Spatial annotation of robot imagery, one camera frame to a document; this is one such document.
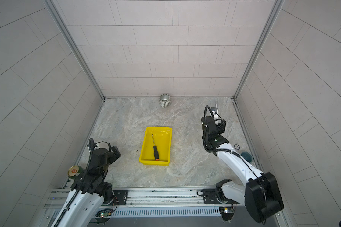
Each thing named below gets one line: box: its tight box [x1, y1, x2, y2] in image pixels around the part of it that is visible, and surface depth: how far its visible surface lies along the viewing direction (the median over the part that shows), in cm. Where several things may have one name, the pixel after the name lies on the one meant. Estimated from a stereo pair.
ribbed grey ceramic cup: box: [159, 93, 171, 109], surface depth 108 cm
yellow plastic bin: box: [139, 126, 173, 166], surface depth 88 cm
